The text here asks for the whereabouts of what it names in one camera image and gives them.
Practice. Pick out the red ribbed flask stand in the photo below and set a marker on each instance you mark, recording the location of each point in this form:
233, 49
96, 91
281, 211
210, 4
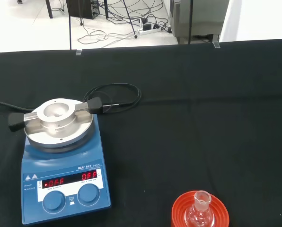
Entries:
178, 210

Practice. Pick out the black bench cloth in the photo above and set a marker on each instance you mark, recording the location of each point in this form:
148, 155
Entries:
190, 118

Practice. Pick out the white power strip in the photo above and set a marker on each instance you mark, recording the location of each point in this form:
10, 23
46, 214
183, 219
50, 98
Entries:
150, 31

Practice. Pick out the clear cloth clip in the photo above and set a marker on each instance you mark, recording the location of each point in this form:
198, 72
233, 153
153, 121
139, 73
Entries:
216, 44
78, 52

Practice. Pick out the blue-base heater with steel block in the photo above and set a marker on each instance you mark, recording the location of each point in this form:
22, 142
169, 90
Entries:
65, 165

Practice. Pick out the thin black tripod pole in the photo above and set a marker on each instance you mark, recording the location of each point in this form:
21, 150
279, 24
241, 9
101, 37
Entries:
190, 23
70, 28

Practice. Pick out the grey metal cabinet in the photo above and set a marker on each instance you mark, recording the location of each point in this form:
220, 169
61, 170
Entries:
202, 19

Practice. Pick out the black computer case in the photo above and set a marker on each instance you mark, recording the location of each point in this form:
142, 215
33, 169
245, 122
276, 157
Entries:
84, 8

